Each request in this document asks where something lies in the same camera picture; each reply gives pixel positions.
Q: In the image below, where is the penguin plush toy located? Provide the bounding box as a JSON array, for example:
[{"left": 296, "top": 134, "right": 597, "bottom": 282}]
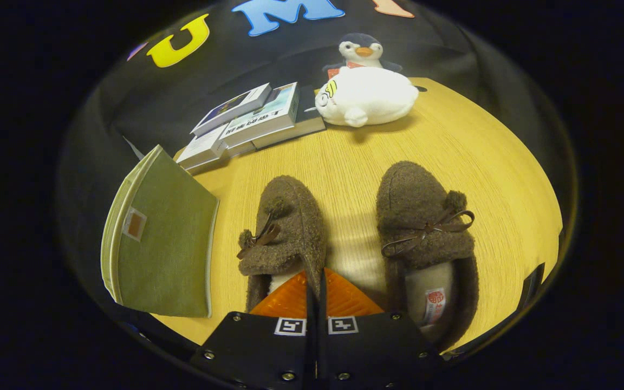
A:
[{"left": 323, "top": 33, "right": 404, "bottom": 76}]

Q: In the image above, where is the brown fuzzy shoe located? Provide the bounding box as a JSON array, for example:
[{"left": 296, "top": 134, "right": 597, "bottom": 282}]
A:
[
  {"left": 236, "top": 174, "right": 328, "bottom": 314},
  {"left": 375, "top": 160, "right": 479, "bottom": 353}
]

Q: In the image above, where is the white seal plush toy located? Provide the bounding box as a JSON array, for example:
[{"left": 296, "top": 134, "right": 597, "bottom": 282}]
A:
[{"left": 315, "top": 66, "right": 420, "bottom": 128}]

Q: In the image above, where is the dark blue cover book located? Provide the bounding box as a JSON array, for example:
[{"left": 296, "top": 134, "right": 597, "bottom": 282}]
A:
[{"left": 190, "top": 83, "right": 272, "bottom": 137}]

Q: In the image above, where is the green fabric storage box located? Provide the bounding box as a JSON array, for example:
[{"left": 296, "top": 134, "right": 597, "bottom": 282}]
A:
[{"left": 100, "top": 144, "right": 220, "bottom": 319}]

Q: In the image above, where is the white cover book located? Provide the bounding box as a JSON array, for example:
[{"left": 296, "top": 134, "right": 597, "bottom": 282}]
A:
[{"left": 175, "top": 123, "right": 230, "bottom": 170}]

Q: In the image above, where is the black table edge clamp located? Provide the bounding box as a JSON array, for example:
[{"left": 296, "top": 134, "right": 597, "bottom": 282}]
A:
[{"left": 518, "top": 263, "right": 545, "bottom": 310}]

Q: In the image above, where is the light blue cover book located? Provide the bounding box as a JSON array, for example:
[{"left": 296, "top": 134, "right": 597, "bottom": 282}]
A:
[{"left": 219, "top": 82, "right": 301, "bottom": 148}]

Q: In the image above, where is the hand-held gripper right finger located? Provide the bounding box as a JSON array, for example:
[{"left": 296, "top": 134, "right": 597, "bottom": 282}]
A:
[{"left": 317, "top": 268, "right": 445, "bottom": 390}]

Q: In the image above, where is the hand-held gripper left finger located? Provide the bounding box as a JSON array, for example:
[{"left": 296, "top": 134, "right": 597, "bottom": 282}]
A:
[{"left": 189, "top": 270, "right": 316, "bottom": 390}]

